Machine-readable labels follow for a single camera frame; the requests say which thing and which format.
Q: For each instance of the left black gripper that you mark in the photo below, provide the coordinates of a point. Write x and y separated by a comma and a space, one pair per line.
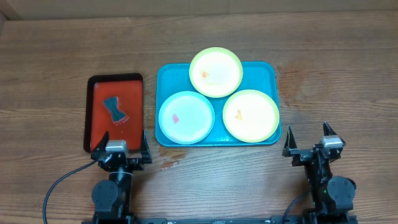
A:
146, 157

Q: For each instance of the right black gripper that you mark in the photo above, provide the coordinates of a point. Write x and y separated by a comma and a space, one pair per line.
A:
304, 157

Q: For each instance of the green pink dish sponge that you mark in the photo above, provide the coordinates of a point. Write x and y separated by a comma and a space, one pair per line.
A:
112, 106

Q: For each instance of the light blue plastic plate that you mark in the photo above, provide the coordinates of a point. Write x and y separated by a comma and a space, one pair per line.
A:
186, 117

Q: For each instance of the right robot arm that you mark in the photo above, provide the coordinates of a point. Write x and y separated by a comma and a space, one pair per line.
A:
332, 195

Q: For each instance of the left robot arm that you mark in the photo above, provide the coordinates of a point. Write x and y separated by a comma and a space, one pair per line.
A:
112, 196

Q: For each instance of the red black lacquer tray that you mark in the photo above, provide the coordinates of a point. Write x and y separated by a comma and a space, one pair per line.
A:
129, 89

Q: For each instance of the teal plastic serving tray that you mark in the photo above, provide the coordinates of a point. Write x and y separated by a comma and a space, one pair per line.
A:
174, 77

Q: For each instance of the yellow plate at front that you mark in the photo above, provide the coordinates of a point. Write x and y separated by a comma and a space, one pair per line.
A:
251, 116

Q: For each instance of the yellow-green plate at back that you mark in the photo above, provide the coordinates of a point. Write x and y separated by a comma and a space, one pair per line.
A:
216, 72

